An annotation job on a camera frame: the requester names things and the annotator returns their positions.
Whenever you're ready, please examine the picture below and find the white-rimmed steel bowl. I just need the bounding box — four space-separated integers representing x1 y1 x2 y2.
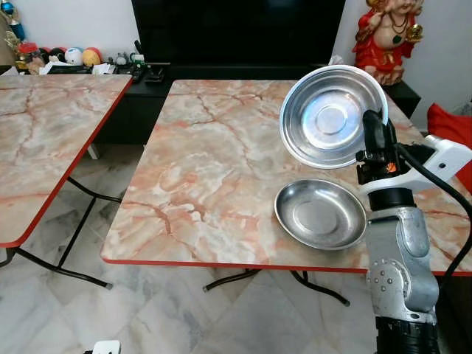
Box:
279 65 389 170

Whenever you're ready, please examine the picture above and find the red cushion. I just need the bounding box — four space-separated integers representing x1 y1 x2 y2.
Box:
426 103 472 194

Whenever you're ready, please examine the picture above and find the plain steel bowl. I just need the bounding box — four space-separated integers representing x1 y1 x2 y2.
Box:
274 178 368 251

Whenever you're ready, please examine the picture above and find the red robed figurine statue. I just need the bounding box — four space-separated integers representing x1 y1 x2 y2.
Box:
353 0 426 86

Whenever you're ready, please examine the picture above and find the large marble table red edge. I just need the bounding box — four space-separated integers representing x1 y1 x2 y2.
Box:
101 79 472 277

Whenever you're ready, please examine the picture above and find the black television screen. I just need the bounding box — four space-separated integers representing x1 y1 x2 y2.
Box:
131 0 346 69

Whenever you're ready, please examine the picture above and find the yellow pink toy ball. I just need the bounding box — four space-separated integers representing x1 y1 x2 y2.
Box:
83 47 103 67

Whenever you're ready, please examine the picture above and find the white toy ball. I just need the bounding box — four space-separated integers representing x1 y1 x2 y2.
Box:
65 47 84 66

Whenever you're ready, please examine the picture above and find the marble side table red edge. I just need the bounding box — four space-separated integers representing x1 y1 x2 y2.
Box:
0 74 133 249

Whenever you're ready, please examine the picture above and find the red capped toy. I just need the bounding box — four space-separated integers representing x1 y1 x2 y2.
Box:
17 42 39 72

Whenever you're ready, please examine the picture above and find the blue toy figure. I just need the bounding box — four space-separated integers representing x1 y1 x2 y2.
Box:
6 10 27 42

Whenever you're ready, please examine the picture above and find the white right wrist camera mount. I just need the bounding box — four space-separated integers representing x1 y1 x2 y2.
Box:
359 135 472 196

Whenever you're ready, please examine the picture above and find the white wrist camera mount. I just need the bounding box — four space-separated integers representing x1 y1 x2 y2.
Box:
359 135 472 196
91 340 123 354

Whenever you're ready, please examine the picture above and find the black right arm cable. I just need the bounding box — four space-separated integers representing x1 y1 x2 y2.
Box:
395 144 472 285

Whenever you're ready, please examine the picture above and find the black large table leg frame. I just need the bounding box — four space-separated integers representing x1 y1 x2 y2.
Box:
203 268 352 308

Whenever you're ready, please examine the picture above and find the black side table leg frame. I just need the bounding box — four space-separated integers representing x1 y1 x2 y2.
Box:
0 176 123 290

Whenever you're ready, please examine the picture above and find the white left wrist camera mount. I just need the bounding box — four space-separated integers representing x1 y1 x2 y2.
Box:
91 340 123 354

